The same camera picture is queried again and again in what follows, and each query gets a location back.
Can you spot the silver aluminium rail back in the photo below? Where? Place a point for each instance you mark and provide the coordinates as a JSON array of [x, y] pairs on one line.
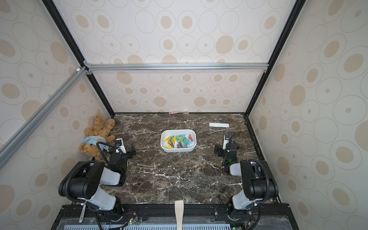
[[177, 67]]

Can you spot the brown teddy bear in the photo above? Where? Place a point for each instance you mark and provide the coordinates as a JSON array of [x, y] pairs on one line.
[[99, 133]]

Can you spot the white plastic storage box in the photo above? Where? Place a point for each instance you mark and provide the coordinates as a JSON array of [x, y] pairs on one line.
[[175, 133]]

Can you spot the silver aluminium rail left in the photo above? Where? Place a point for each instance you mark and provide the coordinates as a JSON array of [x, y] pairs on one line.
[[16, 140]]

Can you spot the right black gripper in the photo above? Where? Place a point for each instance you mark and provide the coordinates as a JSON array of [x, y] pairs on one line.
[[220, 149]]

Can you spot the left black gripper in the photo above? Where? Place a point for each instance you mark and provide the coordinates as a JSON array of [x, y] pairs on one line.
[[131, 155]]

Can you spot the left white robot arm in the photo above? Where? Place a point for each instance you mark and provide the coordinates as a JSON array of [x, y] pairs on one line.
[[82, 184]]

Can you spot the white paper strip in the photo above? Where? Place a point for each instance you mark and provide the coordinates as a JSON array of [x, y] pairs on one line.
[[222, 125]]

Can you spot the silver aluminium rail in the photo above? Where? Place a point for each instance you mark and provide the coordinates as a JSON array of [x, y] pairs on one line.
[[177, 67], [16, 140]]

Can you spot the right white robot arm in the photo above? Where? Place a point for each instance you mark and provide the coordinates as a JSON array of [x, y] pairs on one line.
[[258, 182]]

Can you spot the light blue clothespin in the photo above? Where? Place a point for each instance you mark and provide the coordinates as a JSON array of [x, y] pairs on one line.
[[182, 137]]

